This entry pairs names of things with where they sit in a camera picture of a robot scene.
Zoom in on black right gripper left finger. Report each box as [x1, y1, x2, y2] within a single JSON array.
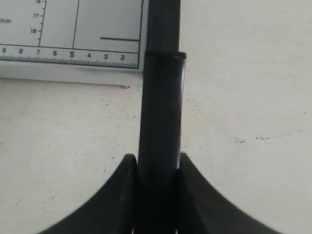
[[41, 154, 137, 234]]

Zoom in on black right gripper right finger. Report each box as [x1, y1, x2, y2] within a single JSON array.
[[177, 153, 278, 234]]

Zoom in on black cutter blade arm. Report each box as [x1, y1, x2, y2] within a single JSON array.
[[134, 0, 186, 234]]

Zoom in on grey paper cutter base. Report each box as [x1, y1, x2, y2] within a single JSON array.
[[0, 0, 149, 86]]

